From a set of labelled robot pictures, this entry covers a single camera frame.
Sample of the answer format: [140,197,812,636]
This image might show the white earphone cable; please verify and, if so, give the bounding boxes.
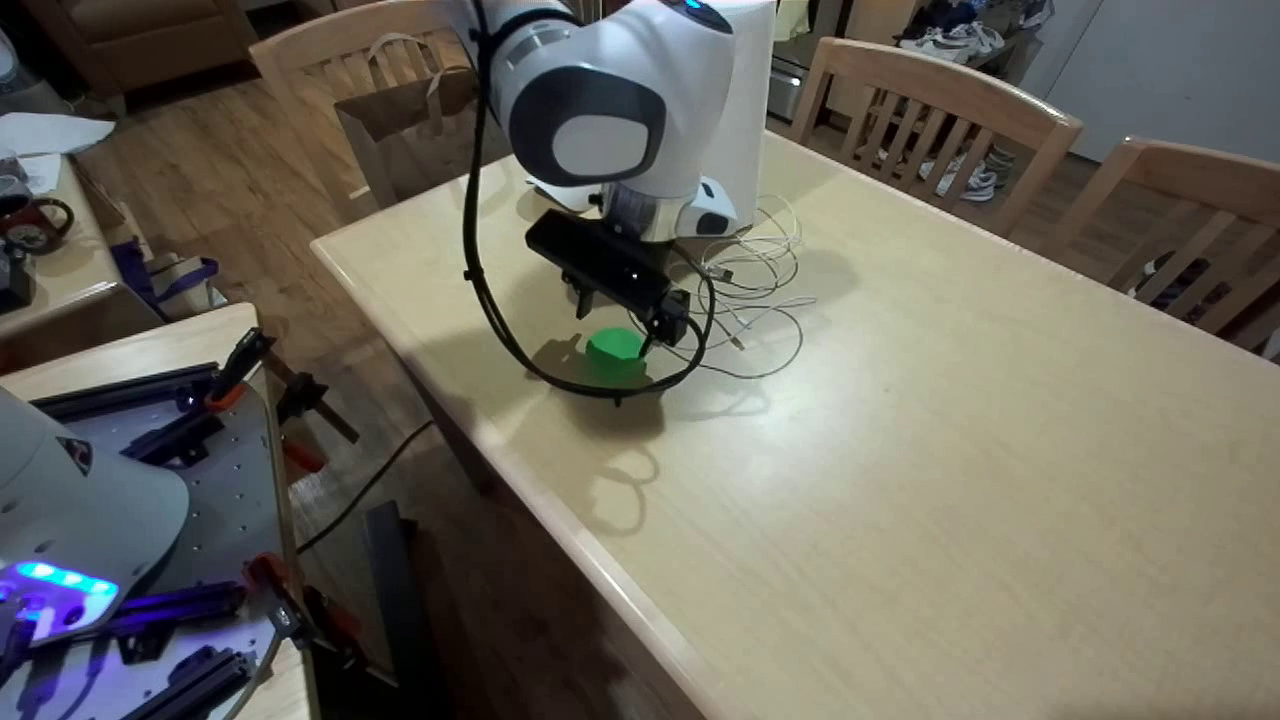
[684,212,812,384]

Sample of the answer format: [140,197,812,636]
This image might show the white paper sheet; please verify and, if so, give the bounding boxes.
[0,107,120,169]

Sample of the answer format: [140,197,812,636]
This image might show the brown paper bag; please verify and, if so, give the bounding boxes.
[331,27,540,209]

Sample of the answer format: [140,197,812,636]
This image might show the black power cable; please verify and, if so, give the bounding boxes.
[286,415,445,562]

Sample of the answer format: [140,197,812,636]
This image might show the white door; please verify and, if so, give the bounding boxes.
[1019,0,1280,169]

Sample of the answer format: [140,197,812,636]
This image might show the black mounting bracket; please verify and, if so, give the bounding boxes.
[120,405,230,474]

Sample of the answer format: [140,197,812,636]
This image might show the wooden side desk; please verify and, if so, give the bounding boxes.
[0,154,167,375]

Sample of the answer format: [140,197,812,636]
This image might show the black orange bar clamp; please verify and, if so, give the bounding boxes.
[273,371,363,479]
[238,553,403,696]
[195,323,278,420]

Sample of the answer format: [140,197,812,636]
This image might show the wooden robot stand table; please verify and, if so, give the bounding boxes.
[0,302,322,720]

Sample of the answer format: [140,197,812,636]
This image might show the white sneaker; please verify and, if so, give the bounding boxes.
[923,149,976,204]
[962,156,1012,209]

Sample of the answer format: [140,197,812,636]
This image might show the brown cabinet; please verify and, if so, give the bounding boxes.
[19,0,261,96]

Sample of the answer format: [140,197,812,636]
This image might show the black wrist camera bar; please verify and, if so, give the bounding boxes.
[521,209,694,333]

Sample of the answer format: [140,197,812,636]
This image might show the grey mounting plate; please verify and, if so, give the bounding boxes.
[30,375,292,720]

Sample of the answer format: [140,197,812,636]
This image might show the blue strapped bag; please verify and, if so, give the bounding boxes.
[108,235,230,323]

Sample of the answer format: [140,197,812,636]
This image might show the green bottle lid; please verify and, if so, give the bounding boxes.
[581,323,652,381]

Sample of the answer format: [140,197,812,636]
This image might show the black headphones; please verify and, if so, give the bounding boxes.
[0,193,79,259]

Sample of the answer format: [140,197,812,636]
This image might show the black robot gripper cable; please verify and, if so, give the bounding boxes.
[454,0,725,405]

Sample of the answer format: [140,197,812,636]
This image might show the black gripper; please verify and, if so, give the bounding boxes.
[560,263,701,359]

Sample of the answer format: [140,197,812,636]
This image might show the black aluminium bar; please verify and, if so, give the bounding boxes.
[26,359,222,428]

